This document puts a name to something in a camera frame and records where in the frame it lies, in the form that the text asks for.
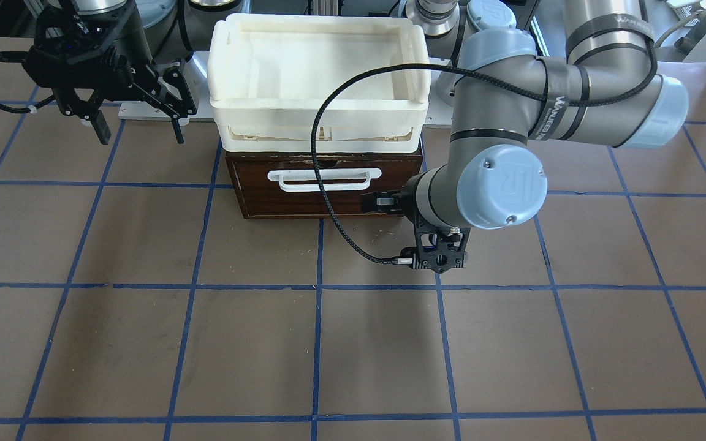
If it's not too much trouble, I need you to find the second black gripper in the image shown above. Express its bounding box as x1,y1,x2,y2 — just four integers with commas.
22,12,198,145

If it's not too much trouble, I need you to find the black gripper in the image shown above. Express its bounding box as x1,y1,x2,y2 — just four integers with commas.
360,188,418,217

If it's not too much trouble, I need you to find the wooden drawer with white handle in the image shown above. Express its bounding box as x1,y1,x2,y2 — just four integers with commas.
225,149,424,219

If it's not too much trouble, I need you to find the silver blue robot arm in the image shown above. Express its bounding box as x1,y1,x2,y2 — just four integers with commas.
361,1,689,230

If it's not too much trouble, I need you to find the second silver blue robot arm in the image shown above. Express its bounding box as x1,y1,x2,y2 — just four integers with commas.
22,1,199,143

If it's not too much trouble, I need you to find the white plastic tray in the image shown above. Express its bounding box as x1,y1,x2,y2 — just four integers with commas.
207,13,431,153

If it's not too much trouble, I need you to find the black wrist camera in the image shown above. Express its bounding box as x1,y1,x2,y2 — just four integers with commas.
395,222,471,274

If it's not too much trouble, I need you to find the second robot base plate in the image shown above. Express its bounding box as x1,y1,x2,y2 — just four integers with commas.
118,58,214,123

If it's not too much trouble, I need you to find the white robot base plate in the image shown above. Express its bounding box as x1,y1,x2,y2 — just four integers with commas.
424,70,458,129

